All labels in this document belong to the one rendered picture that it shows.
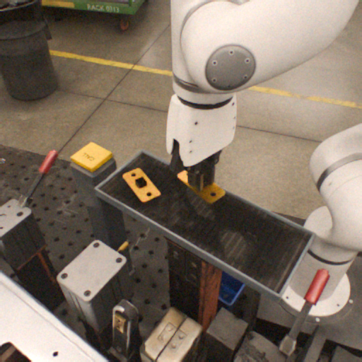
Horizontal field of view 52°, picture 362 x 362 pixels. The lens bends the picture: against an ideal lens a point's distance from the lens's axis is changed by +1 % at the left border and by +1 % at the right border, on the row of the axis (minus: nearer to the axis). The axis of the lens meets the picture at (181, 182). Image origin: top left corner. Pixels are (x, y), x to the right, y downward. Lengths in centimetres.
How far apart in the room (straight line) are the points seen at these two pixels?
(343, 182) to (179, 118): 34
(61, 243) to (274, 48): 99
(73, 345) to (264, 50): 57
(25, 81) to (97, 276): 261
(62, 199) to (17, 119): 179
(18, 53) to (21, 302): 242
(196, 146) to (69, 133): 233
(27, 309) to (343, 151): 65
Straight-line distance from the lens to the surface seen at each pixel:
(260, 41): 35
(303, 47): 37
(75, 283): 64
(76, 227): 124
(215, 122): 50
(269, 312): 98
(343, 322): 102
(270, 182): 237
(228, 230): 62
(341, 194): 69
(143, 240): 117
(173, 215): 63
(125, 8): 403
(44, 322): 75
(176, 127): 49
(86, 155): 76
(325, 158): 74
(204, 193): 59
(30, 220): 84
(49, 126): 290
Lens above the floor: 165
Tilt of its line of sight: 46 degrees down
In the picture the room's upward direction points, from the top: straight up
